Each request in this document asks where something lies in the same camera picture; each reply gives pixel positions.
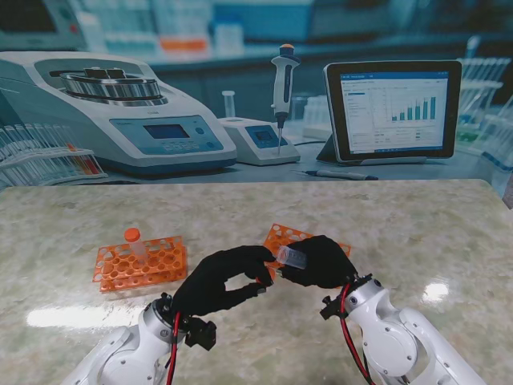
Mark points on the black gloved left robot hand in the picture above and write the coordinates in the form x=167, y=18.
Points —
x=216, y=280

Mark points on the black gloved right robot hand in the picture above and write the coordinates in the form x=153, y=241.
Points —
x=324, y=264

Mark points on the clear plastic test tube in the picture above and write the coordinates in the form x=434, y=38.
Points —
x=293, y=256
x=139, y=250

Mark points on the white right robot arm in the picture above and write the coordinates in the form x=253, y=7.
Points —
x=405, y=337

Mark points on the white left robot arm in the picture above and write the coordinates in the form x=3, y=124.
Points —
x=128, y=353

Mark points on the empty orange test tube rack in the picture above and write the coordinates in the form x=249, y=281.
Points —
x=160, y=264

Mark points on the printed laboratory backdrop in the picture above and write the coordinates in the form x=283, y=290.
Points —
x=240, y=80

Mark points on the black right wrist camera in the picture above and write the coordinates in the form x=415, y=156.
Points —
x=332, y=308

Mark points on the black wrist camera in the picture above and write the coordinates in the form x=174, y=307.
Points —
x=332, y=308
x=202, y=333

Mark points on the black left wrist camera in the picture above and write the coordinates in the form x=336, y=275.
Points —
x=202, y=333

